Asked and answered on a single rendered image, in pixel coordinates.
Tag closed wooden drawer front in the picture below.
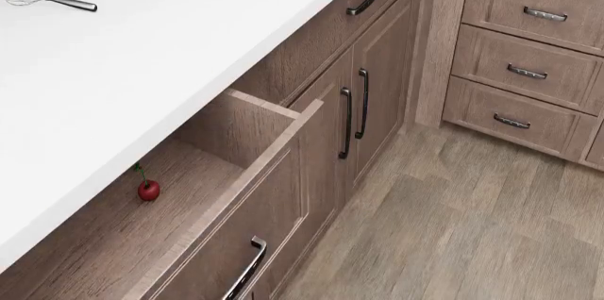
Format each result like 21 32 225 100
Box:
240 0 438 102

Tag open wooden drawer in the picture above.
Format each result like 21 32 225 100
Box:
0 88 326 300

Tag wooden cabinet door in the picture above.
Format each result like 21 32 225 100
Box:
287 44 356 248
351 0 426 187

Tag red cherry with stem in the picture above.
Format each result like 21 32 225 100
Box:
131 162 161 204

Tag wooden cabinet panel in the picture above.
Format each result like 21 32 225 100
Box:
582 133 604 170

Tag long dark door handle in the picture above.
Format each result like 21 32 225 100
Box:
337 87 354 160
354 68 371 141

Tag dark metal curved drawer handle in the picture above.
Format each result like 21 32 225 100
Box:
345 0 378 17

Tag dark metal open-drawer handle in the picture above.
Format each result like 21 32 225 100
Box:
221 235 269 300

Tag silver studded drawer handle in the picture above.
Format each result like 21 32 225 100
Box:
522 5 569 23
507 62 549 80
493 112 532 130

